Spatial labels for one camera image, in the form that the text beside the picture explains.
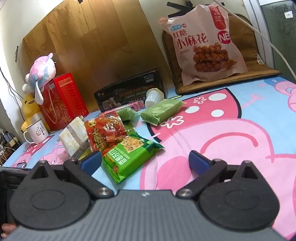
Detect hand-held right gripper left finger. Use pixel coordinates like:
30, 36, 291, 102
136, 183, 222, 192
24, 152, 114, 200

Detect red snack packet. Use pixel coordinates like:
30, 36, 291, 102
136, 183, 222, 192
84, 111, 126, 152

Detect white power cable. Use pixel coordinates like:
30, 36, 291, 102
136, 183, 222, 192
213, 0, 296, 78

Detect crossed black tape strips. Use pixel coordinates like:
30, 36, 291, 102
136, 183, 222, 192
166, 1, 197, 17

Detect light green wafer packet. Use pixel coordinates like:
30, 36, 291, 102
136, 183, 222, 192
141, 98, 188, 126
116, 108, 137, 130

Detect dark green pickle packet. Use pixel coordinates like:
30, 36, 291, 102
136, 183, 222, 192
74, 140, 94, 161

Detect yellow plush duck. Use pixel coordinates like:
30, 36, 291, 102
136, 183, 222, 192
21, 94, 50, 132

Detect black wall cable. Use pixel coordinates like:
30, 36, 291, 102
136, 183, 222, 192
0, 67, 23, 102

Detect cluttered chargers and cables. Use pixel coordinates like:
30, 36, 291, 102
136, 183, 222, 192
0, 130, 19, 166

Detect large pink snack bag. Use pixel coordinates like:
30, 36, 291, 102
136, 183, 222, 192
158, 3, 248, 85

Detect white enamel mug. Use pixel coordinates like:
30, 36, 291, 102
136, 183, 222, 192
23, 118, 49, 143

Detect wooden laminate board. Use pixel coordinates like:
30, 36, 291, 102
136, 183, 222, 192
17, 0, 171, 112

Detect green cracker packet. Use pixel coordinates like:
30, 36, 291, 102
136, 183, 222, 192
102, 132, 165, 183

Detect white jelly cup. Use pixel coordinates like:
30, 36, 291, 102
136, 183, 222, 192
146, 88, 164, 108

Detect black cardboard box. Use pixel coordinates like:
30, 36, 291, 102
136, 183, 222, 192
94, 68, 166, 112

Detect pastel plush toy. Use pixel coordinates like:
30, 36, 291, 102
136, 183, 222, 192
22, 53, 57, 105

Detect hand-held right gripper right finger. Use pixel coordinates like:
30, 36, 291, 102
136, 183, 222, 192
177, 150, 263, 201

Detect red gift box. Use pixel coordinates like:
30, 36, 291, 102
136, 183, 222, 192
38, 72, 89, 131

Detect cartoon pig printed blanket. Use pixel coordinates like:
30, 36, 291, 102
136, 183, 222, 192
0, 76, 296, 241

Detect brown woven seat cushion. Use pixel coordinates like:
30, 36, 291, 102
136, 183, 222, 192
162, 13, 282, 94

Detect person's left hand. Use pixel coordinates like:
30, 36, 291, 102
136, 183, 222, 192
0, 224, 16, 241

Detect clear beige snack packet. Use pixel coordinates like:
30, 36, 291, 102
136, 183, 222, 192
59, 116, 89, 157

